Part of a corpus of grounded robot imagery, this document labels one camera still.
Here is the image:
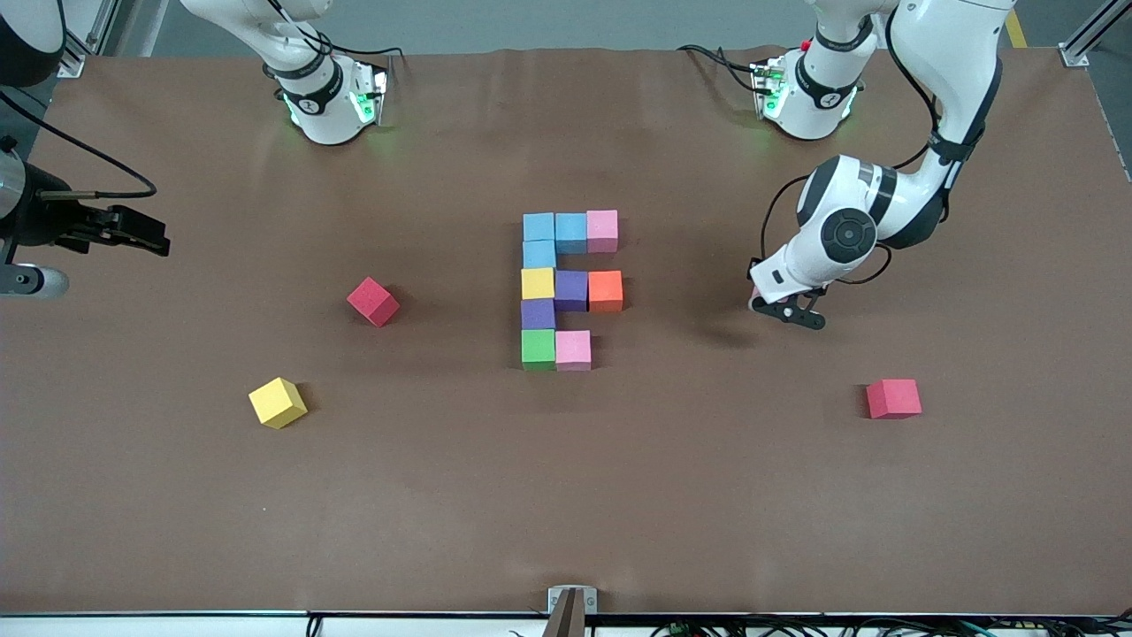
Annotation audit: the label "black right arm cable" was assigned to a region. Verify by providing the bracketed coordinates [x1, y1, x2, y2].
[0, 0, 403, 201]

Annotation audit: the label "red foam cube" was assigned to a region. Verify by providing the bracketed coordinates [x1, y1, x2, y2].
[866, 379, 922, 420]
[347, 276, 402, 329]

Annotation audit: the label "black base cables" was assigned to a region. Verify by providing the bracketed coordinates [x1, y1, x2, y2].
[677, 42, 763, 96]

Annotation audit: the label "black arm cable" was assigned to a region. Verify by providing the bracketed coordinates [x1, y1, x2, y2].
[759, 13, 943, 288]
[0, 0, 403, 201]

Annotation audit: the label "brown table mat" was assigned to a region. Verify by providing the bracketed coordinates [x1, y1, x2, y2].
[0, 46, 1132, 616]

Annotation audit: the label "aluminium frame post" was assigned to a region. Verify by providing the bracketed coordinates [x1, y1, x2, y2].
[55, 0, 120, 79]
[1059, 0, 1132, 68]

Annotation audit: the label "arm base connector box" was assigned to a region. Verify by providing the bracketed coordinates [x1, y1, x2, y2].
[750, 55, 790, 120]
[349, 60, 390, 127]

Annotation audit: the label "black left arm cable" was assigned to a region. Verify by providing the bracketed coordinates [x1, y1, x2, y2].
[759, 13, 943, 288]

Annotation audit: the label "green foam cube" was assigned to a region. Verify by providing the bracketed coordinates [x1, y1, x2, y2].
[521, 328, 558, 372]

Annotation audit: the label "orange foam cube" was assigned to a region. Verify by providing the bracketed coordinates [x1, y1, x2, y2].
[588, 271, 624, 313]

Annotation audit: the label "grey metal table clamp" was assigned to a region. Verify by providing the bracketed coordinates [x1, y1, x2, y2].
[547, 585, 599, 637]

